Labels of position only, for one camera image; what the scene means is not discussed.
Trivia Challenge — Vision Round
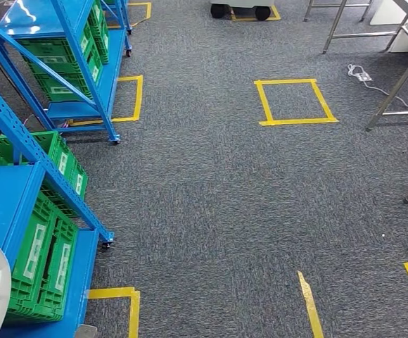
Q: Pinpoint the steel frame table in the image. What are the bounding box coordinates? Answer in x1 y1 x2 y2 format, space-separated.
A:
323 0 408 56
303 0 375 23

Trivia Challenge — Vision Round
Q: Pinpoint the blue metal shelf rack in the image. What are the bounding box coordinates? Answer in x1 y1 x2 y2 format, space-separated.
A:
0 70 115 338
0 0 122 144
100 0 134 58

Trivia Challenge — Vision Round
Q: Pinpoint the grey cart with black wheels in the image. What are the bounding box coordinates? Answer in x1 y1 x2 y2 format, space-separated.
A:
210 0 276 22

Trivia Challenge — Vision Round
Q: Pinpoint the yellow floor tape marking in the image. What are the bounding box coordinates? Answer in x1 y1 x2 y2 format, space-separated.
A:
297 262 408 338
68 75 144 127

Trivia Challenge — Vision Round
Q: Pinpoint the green plastic crate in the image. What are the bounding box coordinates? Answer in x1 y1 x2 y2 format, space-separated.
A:
6 191 60 323
0 130 72 197
32 46 103 104
40 216 79 323
94 18 111 65
17 20 94 75
85 0 103 38
40 161 89 219

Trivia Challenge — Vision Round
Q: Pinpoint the white cabinet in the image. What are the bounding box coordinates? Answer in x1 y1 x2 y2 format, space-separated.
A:
369 0 408 53

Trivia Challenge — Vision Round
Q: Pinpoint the steel leg table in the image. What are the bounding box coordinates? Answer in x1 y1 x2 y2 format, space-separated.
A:
365 0 408 132

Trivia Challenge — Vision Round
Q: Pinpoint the thin white floor cable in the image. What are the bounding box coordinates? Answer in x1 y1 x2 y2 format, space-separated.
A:
348 63 408 111

